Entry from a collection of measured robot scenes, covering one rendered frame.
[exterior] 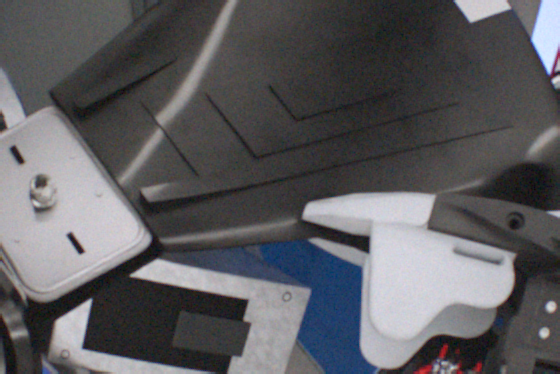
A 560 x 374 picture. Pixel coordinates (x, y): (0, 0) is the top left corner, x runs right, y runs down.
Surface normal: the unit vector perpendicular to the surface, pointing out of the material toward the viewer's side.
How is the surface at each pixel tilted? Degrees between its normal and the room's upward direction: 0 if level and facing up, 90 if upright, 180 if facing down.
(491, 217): 21
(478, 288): 6
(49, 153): 8
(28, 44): 90
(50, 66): 90
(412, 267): 6
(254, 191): 10
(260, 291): 50
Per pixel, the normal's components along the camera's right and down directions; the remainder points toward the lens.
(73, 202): 0.07, -0.61
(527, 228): -0.03, -0.42
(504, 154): 0.37, -0.35
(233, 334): 0.47, 0.22
